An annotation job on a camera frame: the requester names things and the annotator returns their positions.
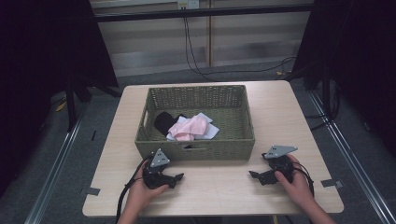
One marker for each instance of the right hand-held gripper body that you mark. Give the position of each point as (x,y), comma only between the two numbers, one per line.
(278,151)

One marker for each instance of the white wall socket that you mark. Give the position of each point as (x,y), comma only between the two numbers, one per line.
(188,4)

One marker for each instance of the black metal stand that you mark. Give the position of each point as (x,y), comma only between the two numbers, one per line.
(326,93)
(71,105)

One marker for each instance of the black curtain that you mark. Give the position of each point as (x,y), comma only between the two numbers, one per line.
(361,62)
(37,77)

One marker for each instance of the pink cloth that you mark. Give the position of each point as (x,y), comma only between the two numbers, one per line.
(190,127)

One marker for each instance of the yellow floor tape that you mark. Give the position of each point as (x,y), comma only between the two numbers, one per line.
(61,106)
(283,73)

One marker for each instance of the black cloth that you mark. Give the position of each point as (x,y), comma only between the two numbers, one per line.
(163,122)

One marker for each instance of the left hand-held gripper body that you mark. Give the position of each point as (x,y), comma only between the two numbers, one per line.
(158,159)

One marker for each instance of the grey tape strip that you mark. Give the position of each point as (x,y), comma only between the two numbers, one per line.
(92,191)
(331,183)

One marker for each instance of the green woven basket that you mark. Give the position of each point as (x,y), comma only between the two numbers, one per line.
(224,146)

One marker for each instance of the black horizontal bar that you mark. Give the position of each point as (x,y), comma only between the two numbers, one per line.
(202,13)

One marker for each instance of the person's right hand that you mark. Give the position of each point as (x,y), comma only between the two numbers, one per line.
(300,188)

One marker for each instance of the metal floor rail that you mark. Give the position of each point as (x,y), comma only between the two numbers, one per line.
(56,168)
(351,155)

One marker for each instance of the person's left hand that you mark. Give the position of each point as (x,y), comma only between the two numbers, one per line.
(140,194)

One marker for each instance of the white cloth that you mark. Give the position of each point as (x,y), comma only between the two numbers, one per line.
(212,132)

